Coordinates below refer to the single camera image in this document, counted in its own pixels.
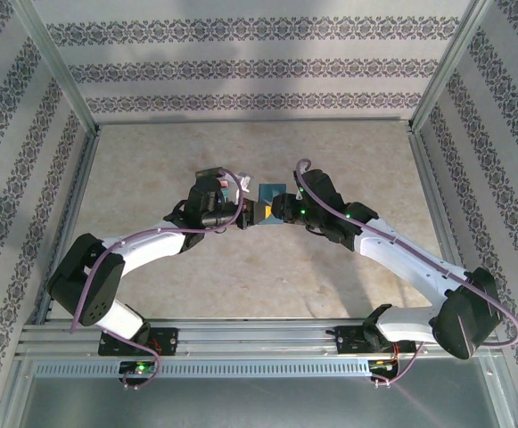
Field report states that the blue card holder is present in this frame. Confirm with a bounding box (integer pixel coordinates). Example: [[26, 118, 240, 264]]
[[257, 182, 295, 225]]

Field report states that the controller board with green light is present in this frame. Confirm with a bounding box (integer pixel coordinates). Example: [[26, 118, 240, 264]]
[[119, 359, 158, 380]]

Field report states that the grey metal front panel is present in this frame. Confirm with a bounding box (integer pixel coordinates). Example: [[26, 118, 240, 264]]
[[0, 356, 518, 428]]

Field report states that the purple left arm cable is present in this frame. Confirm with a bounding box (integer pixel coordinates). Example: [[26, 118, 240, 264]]
[[70, 168, 247, 391]]

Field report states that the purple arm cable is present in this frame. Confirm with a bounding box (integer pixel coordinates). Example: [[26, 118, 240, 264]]
[[70, 168, 247, 391], [293, 158, 518, 389]]

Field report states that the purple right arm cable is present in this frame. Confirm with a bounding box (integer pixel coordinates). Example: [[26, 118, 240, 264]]
[[293, 158, 518, 389]]

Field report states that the aluminium side rail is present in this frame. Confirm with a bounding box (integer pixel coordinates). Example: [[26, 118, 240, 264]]
[[33, 127, 103, 325], [406, 124, 482, 322]]

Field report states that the aluminium front rail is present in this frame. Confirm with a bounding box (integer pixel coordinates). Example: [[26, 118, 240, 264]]
[[17, 317, 498, 358]]

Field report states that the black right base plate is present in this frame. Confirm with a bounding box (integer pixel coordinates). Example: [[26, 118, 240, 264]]
[[336, 325, 416, 356]]

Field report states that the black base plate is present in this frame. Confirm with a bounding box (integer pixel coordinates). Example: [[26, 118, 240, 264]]
[[336, 325, 416, 356], [97, 327, 179, 357]]

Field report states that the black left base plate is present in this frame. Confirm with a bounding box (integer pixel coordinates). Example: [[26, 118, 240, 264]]
[[97, 327, 179, 357]]

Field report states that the grey slotted cable duct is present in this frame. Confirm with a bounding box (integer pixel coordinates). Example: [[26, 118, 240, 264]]
[[33, 359, 372, 379]]

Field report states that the controller board with orange wires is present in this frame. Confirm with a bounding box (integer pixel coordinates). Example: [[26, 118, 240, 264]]
[[368, 358, 400, 374]]

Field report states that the aluminium frame post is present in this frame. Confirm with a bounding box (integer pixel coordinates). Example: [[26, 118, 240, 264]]
[[408, 0, 499, 134], [11, 0, 102, 135]]

